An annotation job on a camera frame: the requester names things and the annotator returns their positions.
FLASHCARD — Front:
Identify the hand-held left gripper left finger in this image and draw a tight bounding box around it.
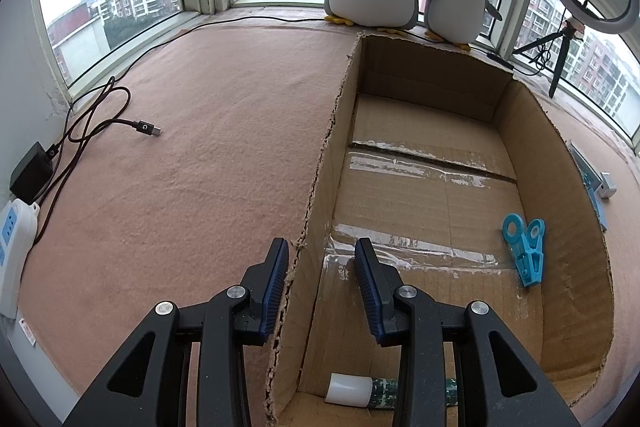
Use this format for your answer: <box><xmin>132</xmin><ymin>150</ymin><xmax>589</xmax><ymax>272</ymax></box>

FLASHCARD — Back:
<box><xmin>62</xmin><ymin>237</ymin><xmax>291</xmax><ymax>427</ymax></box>

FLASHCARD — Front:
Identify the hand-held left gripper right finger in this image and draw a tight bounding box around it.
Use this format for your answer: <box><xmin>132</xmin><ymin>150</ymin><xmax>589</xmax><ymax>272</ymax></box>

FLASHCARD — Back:
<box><xmin>353</xmin><ymin>237</ymin><xmax>582</xmax><ymax>427</ymax></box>

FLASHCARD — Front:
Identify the brown cardboard box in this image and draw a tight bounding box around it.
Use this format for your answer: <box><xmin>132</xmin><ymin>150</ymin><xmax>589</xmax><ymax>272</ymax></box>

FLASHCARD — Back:
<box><xmin>264</xmin><ymin>32</ymin><xmax>615</xmax><ymax>427</ymax></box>

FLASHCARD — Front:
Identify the light blue plastic case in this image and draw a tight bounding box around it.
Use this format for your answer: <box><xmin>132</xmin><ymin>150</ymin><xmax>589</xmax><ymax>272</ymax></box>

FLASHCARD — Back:
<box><xmin>567</xmin><ymin>141</ymin><xmax>603</xmax><ymax>195</ymax></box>

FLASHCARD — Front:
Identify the white-capped green bottle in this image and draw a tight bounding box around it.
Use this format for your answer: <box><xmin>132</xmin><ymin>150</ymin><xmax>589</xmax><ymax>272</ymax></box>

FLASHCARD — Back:
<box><xmin>325</xmin><ymin>373</ymin><xmax>458</xmax><ymax>410</ymax></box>

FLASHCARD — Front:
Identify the pink felt blanket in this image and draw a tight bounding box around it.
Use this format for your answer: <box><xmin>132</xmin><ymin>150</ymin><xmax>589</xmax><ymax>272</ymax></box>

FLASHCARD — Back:
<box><xmin>15</xmin><ymin>7</ymin><xmax>640</xmax><ymax>427</ymax></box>

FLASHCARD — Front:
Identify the blue plastic object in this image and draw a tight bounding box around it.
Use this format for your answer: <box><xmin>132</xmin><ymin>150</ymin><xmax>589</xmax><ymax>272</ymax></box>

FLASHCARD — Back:
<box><xmin>589</xmin><ymin>189</ymin><xmax>609</xmax><ymax>230</ymax></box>

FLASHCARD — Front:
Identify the white power strip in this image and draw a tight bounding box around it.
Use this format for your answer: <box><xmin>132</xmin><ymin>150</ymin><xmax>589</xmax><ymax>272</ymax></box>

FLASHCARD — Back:
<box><xmin>0</xmin><ymin>198</ymin><xmax>41</xmax><ymax>320</ymax></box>

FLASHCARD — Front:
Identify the black power adapter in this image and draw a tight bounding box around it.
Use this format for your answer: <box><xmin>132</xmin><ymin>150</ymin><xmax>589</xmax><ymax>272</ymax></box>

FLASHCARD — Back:
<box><xmin>10</xmin><ymin>143</ymin><xmax>60</xmax><ymax>205</ymax></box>

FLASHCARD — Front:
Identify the black tripod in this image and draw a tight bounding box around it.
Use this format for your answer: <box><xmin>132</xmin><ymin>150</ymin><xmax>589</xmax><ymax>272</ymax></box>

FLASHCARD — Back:
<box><xmin>512</xmin><ymin>19</ymin><xmax>586</xmax><ymax>100</ymax></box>

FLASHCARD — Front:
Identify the small penguin plush toy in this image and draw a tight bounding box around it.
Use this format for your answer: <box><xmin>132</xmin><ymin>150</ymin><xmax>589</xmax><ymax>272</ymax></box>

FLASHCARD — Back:
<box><xmin>420</xmin><ymin>0</ymin><xmax>503</xmax><ymax>52</ymax></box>

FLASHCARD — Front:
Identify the blue ring-handled clothespin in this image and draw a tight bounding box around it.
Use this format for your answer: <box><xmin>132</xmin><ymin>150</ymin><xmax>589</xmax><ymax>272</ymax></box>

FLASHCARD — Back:
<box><xmin>501</xmin><ymin>213</ymin><xmax>547</xmax><ymax>288</ymax></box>

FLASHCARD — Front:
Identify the black charging cable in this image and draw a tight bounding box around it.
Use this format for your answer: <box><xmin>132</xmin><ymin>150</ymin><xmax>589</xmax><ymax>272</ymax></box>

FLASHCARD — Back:
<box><xmin>37</xmin><ymin>77</ymin><xmax>163</xmax><ymax>248</ymax></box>

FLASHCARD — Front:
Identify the thin black ring light cable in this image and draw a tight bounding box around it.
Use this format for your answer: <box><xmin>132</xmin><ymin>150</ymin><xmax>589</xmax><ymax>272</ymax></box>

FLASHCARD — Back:
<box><xmin>67</xmin><ymin>14</ymin><xmax>331</xmax><ymax>112</ymax></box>

